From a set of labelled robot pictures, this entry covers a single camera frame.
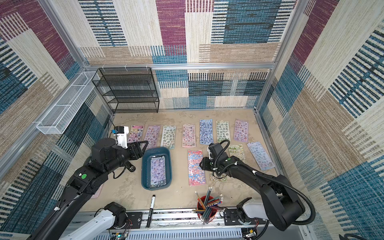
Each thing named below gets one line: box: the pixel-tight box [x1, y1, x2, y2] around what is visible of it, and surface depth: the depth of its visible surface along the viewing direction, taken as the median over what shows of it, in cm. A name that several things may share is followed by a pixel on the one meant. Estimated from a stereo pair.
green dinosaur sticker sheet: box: [160, 125, 177, 150], surface depth 107 cm
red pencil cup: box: [197, 195, 219, 223], surface depth 70 cm
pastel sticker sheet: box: [247, 141, 275, 171], surface depth 98 cm
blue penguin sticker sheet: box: [199, 119, 214, 145], surface depth 109 cm
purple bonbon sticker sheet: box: [150, 155, 167, 188], surface depth 91 cm
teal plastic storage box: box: [141, 146, 173, 191], surface depth 89 cm
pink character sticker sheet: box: [233, 119, 249, 143], surface depth 110 cm
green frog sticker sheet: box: [216, 120, 231, 143], surface depth 110 cm
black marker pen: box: [146, 194, 156, 228], surface depth 77 cm
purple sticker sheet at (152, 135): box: [144, 125, 161, 149], surface depth 110 cm
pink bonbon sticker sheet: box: [182, 124, 196, 148], surface depth 107 cm
